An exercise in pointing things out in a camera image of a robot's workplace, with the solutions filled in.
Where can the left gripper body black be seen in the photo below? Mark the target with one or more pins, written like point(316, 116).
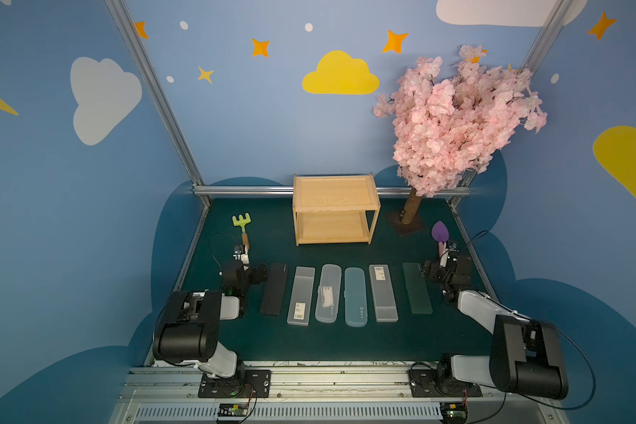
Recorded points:
point(241, 252)

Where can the dark green pencil case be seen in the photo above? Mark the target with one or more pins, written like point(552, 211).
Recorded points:
point(416, 288)

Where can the frosted pencil case with label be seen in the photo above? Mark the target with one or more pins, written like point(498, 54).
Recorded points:
point(301, 298)

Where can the tall frosted grey pencil case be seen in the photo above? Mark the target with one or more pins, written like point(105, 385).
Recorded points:
point(383, 294)

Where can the clear rounded pencil case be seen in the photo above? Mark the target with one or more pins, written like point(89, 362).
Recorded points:
point(328, 295)

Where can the teal pencil case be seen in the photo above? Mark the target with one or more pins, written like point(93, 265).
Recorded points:
point(355, 292)

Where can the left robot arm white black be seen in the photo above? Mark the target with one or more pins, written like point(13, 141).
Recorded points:
point(186, 333)

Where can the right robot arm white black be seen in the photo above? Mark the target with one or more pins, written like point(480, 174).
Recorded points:
point(526, 355)

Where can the light wooden shelf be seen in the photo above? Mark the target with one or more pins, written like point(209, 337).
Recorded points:
point(335, 209)

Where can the purple toy trowel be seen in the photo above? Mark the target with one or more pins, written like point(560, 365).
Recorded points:
point(440, 233)

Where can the pink cherry blossom tree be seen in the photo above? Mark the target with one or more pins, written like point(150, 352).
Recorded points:
point(417, 108)

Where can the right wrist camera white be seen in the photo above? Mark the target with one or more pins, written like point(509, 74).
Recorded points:
point(445, 249)

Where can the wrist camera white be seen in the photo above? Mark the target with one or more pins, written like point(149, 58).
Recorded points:
point(241, 253)
point(445, 249)

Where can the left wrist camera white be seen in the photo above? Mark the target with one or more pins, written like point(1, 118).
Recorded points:
point(241, 253)

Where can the green toy rake wooden handle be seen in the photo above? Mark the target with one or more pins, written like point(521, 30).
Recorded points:
point(242, 221)

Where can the aluminium frame rail back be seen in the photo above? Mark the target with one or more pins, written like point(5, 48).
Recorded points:
point(232, 190)

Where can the left aluminium frame post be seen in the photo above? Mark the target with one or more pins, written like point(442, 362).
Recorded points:
point(123, 20)

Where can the aluminium frame post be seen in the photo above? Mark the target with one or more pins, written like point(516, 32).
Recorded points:
point(488, 105)
point(123, 20)

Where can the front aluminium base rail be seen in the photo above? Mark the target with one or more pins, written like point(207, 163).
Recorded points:
point(319, 392)

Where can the right aluminium frame post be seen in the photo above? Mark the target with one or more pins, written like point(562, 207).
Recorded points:
point(488, 105)

